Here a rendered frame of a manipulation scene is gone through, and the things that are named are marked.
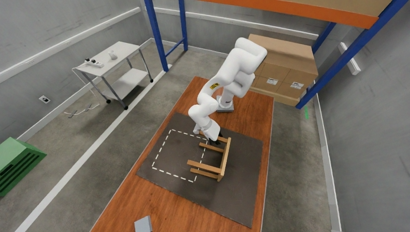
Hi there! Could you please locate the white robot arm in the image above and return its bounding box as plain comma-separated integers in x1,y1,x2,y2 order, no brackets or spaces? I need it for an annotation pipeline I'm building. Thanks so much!
188,38,267,134

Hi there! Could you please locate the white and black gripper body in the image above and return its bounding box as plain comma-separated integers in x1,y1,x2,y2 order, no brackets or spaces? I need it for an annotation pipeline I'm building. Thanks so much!
203,119,220,141

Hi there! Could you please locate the dark brown flat mat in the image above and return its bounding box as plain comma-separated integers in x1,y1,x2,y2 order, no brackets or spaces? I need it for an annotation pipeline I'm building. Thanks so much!
136,112,264,228

